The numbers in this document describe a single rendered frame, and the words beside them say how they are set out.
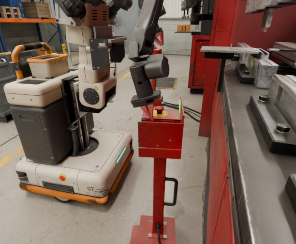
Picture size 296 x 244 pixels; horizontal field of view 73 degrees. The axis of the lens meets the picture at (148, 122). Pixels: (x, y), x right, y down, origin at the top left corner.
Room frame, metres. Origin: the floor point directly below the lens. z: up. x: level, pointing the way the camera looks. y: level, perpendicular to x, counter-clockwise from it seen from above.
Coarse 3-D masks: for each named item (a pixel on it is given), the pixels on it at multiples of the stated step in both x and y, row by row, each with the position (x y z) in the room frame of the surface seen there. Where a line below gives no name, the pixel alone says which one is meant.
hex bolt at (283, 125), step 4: (280, 124) 0.39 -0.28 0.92; (284, 124) 0.39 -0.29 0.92; (288, 124) 0.39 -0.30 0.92; (276, 128) 0.39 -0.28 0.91; (280, 128) 0.38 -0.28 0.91; (284, 128) 0.37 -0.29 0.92; (288, 128) 0.38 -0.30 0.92; (280, 132) 0.38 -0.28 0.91; (284, 132) 0.38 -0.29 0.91; (288, 132) 0.38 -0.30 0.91
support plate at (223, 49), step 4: (204, 48) 1.08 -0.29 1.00; (208, 48) 1.08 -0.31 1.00; (212, 48) 1.08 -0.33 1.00; (216, 48) 1.08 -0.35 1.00; (220, 48) 1.08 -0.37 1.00; (224, 48) 1.08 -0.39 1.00; (228, 48) 1.08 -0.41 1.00; (224, 52) 1.01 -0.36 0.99; (228, 52) 1.00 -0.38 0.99; (232, 52) 1.00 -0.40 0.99; (236, 52) 0.99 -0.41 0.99; (240, 52) 0.99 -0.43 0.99; (244, 52) 0.98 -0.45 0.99; (248, 52) 0.98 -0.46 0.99; (252, 52) 0.97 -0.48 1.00; (256, 52) 0.97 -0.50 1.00
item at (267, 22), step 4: (268, 8) 1.01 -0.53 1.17; (272, 8) 1.00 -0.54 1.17; (264, 12) 1.09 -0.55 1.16; (268, 12) 1.00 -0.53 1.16; (272, 12) 1.00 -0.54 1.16; (264, 16) 1.07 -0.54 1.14; (268, 16) 1.00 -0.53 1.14; (264, 20) 1.05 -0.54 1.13; (268, 20) 1.00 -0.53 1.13; (264, 24) 1.03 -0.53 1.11; (268, 24) 1.00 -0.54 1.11; (264, 28) 1.05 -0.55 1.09
